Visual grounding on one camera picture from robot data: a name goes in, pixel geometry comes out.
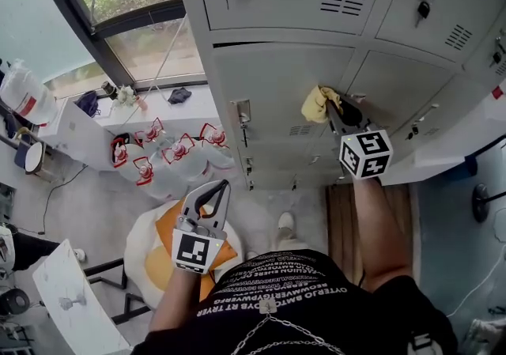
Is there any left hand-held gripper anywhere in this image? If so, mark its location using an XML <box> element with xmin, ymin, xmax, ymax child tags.
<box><xmin>171</xmin><ymin>178</ymin><xmax>232</xmax><ymax>276</ymax></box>

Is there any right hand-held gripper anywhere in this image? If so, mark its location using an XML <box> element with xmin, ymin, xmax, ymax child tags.
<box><xmin>325</xmin><ymin>94</ymin><xmax>395</xmax><ymax>181</ymax></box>

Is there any yellow wiping cloth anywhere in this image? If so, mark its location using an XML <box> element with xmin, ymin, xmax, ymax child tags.
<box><xmin>300</xmin><ymin>85</ymin><xmax>343</xmax><ymax>124</ymax></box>

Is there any grey metal locker door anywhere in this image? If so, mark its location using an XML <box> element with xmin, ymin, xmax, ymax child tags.
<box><xmin>211</xmin><ymin>43</ymin><xmax>357</xmax><ymax>151</ymax></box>

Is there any person's left forearm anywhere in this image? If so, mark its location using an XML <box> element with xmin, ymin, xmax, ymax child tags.
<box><xmin>149</xmin><ymin>266</ymin><xmax>217</xmax><ymax>333</ymax></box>

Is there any person's right forearm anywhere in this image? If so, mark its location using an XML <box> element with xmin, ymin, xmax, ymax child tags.
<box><xmin>349</xmin><ymin>175</ymin><xmax>414</xmax><ymax>293</ymax></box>

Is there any grey metal locker cabinet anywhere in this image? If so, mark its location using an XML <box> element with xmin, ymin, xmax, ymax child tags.
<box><xmin>169</xmin><ymin>0</ymin><xmax>506</xmax><ymax>192</ymax></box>

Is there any white side cabinet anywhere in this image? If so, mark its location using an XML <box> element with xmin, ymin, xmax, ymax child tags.
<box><xmin>379</xmin><ymin>80</ymin><xmax>506</xmax><ymax>187</ymax></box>

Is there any orange square pillow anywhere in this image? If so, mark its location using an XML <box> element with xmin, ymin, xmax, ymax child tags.
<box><xmin>154</xmin><ymin>202</ymin><xmax>239</xmax><ymax>303</ymax></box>

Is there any yellow round cushion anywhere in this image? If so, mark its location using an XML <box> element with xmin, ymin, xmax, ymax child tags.
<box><xmin>144</xmin><ymin>244</ymin><xmax>175</xmax><ymax>291</ymax></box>

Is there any white beanbag seat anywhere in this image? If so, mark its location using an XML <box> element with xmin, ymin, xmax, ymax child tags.
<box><xmin>124</xmin><ymin>202</ymin><xmax>242</xmax><ymax>303</ymax></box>

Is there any white shoe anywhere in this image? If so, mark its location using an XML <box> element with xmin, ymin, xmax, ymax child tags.
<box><xmin>276</xmin><ymin>210</ymin><xmax>296</xmax><ymax>242</ymax></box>

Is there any light trouser leg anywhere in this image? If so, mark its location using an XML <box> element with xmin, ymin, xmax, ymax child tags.
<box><xmin>247</xmin><ymin>238</ymin><xmax>312</xmax><ymax>262</ymax></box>

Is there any brown wooden plank platform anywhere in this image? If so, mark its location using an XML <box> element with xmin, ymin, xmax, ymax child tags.
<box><xmin>324</xmin><ymin>183</ymin><xmax>416</xmax><ymax>291</ymax></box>

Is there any dark crumpled cloth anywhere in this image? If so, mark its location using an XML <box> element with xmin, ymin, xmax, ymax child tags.
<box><xmin>167</xmin><ymin>86</ymin><xmax>194</xmax><ymax>105</ymax></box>

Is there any black printed shirt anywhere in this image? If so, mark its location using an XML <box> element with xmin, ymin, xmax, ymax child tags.
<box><xmin>130</xmin><ymin>250</ymin><xmax>459</xmax><ymax>355</ymax></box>

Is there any white flower bouquet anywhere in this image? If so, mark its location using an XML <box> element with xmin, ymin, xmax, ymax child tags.
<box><xmin>112</xmin><ymin>84</ymin><xmax>138</xmax><ymax>108</ymax></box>

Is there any dark jar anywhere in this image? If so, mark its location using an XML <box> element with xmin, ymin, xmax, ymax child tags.
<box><xmin>100</xmin><ymin>80</ymin><xmax>119</xmax><ymax>100</ymax></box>

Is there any dark blue bag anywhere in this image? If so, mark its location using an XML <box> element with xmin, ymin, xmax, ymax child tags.
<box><xmin>74</xmin><ymin>90</ymin><xmax>102</xmax><ymax>117</ymax></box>

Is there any black floor stand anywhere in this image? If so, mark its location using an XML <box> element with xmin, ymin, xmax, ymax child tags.
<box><xmin>472</xmin><ymin>183</ymin><xmax>506</xmax><ymax>224</ymax></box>

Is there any clear glass goblet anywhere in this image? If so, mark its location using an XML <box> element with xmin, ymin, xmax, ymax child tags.
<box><xmin>58</xmin><ymin>293</ymin><xmax>88</xmax><ymax>311</ymax></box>

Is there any white marble table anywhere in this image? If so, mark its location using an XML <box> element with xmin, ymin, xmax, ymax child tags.
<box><xmin>32</xmin><ymin>238</ymin><xmax>153</xmax><ymax>355</ymax></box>

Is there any round white stool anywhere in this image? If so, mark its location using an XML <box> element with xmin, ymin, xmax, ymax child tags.
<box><xmin>13</xmin><ymin>139</ymin><xmax>55</xmax><ymax>184</ymax></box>

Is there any black round object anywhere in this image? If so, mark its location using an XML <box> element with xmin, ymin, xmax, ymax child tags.
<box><xmin>0</xmin><ymin>288</ymin><xmax>32</xmax><ymax>317</ymax></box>

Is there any inverted water bottle red label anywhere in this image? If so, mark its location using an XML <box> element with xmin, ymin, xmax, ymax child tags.
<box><xmin>0</xmin><ymin>59</ymin><xmax>59</xmax><ymax>125</ymax></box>

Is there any clear water jug red handle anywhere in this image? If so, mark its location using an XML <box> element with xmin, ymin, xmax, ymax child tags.
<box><xmin>133</xmin><ymin>116</ymin><xmax>165</xmax><ymax>149</ymax></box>
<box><xmin>160</xmin><ymin>132</ymin><xmax>210</xmax><ymax>188</ymax></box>
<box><xmin>198</xmin><ymin>122</ymin><xmax>238</xmax><ymax>180</ymax></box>
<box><xmin>109</xmin><ymin>135</ymin><xmax>143</xmax><ymax>184</ymax></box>
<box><xmin>132</xmin><ymin>155</ymin><xmax>179</xmax><ymax>200</ymax></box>

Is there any silver chain necklace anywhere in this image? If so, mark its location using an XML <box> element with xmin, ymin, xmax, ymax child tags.
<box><xmin>231</xmin><ymin>297</ymin><xmax>345</xmax><ymax>355</ymax></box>

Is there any black floor cable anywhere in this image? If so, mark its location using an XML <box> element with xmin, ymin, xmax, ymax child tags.
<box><xmin>37</xmin><ymin>163</ymin><xmax>89</xmax><ymax>236</ymax></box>

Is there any white floor cable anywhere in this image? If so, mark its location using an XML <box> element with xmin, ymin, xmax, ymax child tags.
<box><xmin>446</xmin><ymin>244</ymin><xmax>506</xmax><ymax>318</ymax></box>

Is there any black window frame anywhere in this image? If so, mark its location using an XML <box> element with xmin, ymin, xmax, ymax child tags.
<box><xmin>27</xmin><ymin>0</ymin><xmax>209</xmax><ymax>88</ymax></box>

